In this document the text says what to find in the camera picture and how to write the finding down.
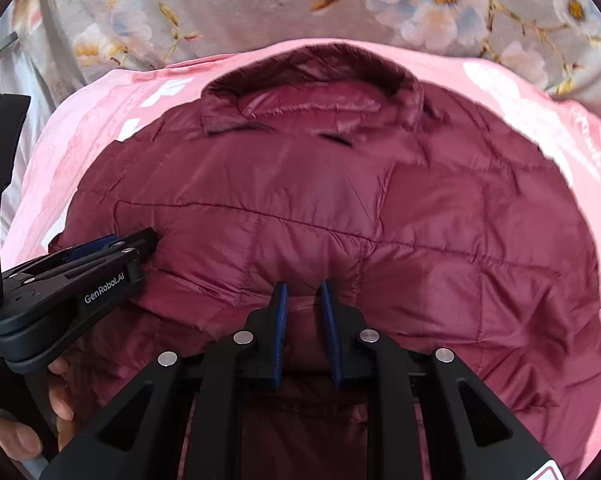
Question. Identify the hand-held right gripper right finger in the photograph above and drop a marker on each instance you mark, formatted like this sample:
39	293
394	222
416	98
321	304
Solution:
330	325

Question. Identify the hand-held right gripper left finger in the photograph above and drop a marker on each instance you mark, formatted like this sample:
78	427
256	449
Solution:
280	320

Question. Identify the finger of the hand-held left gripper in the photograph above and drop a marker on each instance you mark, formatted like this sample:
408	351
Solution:
95	270
130	240

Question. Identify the maroon quilted jacket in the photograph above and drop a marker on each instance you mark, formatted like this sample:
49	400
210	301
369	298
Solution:
330	210

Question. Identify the person's left hand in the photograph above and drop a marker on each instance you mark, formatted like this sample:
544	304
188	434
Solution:
63	410

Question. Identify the grey floral bedsheet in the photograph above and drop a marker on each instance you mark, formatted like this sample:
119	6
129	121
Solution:
205	5

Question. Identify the pink blanket with white print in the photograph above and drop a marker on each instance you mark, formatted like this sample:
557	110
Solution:
555	125

